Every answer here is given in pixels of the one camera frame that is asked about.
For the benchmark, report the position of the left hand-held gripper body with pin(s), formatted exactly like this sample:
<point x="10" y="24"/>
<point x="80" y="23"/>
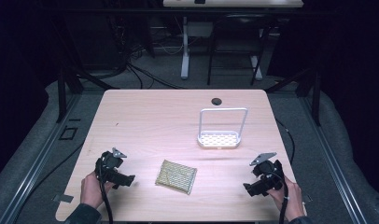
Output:
<point x="107" y="165"/>

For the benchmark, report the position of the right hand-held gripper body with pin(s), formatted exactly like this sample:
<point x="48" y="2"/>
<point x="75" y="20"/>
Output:
<point x="267" y="171"/>

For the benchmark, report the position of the white metal sponge rack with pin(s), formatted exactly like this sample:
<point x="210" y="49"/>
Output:
<point x="218" y="140"/>

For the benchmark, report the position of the person's left hand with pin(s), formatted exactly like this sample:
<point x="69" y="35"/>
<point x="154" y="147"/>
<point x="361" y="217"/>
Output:
<point x="91" y="191"/>

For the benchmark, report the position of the person's right hand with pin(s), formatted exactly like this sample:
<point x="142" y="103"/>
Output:
<point x="291" y="199"/>

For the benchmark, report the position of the grey tape strip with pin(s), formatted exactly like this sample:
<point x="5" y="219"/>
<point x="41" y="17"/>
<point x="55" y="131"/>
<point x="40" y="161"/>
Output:
<point x="63" y="198"/>

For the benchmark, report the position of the black metal stand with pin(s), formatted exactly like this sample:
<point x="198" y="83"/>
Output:
<point x="316" y="96"/>
<point x="61" y="93"/>

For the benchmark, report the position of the black table grommet hole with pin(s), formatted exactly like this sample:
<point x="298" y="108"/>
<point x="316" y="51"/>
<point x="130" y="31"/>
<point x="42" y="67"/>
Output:
<point x="216" y="101"/>

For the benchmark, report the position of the black chair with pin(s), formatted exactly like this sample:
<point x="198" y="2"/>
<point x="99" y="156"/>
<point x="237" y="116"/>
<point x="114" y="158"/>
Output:
<point x="237" y="21"/>

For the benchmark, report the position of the white desk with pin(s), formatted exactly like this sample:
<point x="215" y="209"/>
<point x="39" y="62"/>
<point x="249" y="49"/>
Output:
<point x="234" y="3"/>

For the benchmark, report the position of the metal floor rail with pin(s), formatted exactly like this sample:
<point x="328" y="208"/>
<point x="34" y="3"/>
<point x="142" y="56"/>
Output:
<point x="38" y="161"/>
<point x="334" y="168"/>

